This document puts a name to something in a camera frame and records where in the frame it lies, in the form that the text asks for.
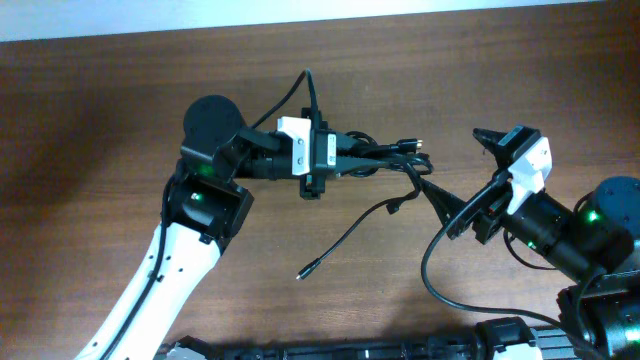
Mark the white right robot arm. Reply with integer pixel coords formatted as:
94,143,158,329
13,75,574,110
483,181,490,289
421,126,639,359

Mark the black right camera cable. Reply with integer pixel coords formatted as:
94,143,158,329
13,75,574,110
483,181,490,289
420,184,601,360

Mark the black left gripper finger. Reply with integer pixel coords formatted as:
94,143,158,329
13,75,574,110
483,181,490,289
329,132,369,153
329,156,389,176

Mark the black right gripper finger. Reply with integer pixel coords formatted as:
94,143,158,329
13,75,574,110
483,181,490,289
472,128,510,168
421,179,466,225

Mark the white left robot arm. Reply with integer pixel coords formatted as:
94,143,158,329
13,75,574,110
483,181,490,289
78,95,393,359

